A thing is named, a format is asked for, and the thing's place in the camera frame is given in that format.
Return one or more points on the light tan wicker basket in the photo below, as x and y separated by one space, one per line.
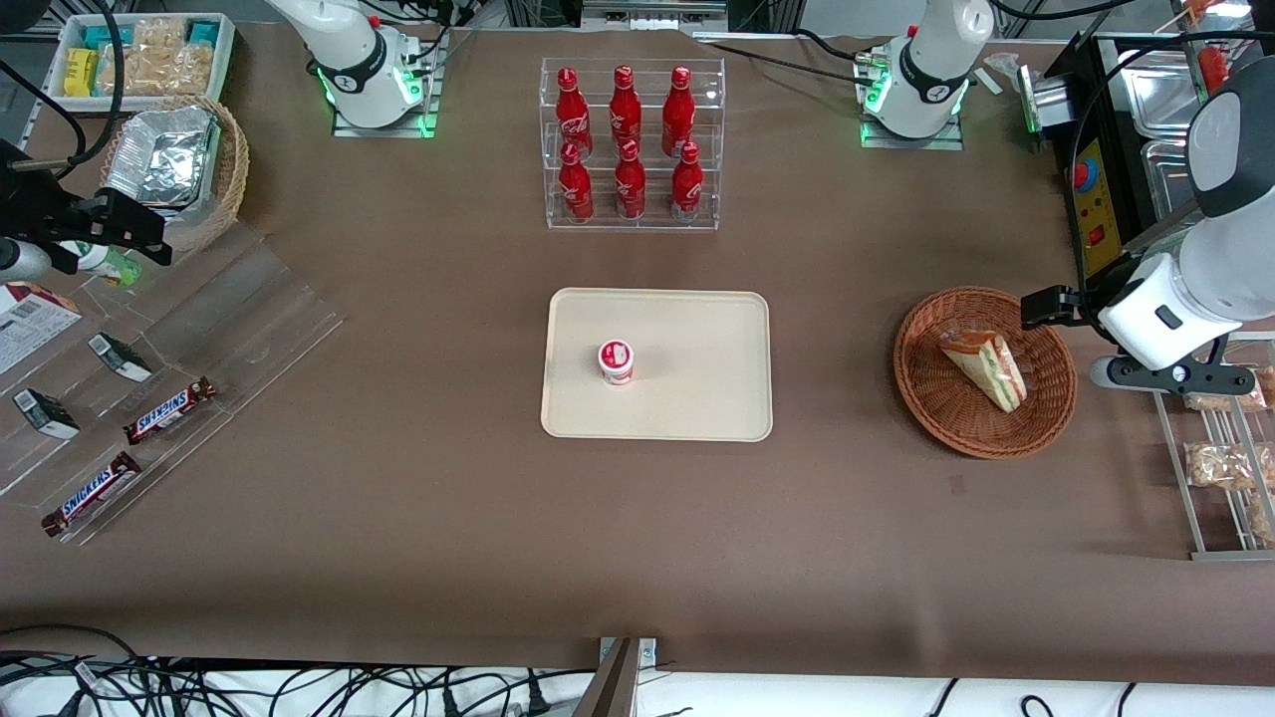
231 169

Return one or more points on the silver metal bracket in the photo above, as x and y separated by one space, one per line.
647 652

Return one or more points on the silver foil container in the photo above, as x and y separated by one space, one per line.
164 154

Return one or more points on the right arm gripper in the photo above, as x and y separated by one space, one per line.
32 217

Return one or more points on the shiny metal tray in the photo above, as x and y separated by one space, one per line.
1170 184
1160 95

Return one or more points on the beige plastic tray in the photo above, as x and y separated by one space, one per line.
697 378

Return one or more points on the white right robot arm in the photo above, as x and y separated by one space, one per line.
349 50

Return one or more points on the green white small bottle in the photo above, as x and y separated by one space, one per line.
105 264

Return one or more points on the aluminium frame profile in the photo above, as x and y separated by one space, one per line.
652 12

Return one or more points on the yellow snack packet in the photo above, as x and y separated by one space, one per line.
81 72

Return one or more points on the beige cracker bag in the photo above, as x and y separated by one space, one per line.
164 72
159 33

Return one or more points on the teal snack packet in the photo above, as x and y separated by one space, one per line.
203 33
100 37

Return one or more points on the small black white box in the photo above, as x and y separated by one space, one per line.
120 358
46 413

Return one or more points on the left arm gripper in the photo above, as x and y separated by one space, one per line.
1089 302

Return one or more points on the red cola bottle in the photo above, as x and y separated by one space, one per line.
678 108
571 110
625 105
630 184
575 187
686 187

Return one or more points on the clear acrylic display stand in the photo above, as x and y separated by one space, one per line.
249 319

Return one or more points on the round brown wicker basket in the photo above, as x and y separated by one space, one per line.
946 408

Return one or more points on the small red object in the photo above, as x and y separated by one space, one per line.
1212 68

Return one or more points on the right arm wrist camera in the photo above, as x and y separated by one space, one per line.
20 261

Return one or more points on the Snickers chocolate bar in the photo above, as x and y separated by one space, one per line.
169 410
92 494

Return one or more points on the white plastic bin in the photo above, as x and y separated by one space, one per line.
224 60

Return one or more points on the white box with barcode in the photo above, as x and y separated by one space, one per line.
30 329

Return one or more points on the red white yogurt cup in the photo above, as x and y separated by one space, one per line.
617 360

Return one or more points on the clear bag of brown snacks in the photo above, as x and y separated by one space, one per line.
1220 466
1263 518
1220 401

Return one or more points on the black machine with yellow panel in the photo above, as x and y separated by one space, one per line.
1091 214

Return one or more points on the clear acrylic bottle rack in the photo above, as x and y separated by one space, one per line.
652 214

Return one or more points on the clear plastic bag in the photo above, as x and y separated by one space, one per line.
1008 68

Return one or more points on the triangle sandwich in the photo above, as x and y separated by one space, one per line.
986 368

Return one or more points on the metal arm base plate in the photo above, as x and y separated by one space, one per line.
877 134
428 110

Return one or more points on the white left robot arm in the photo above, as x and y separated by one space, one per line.
931 60

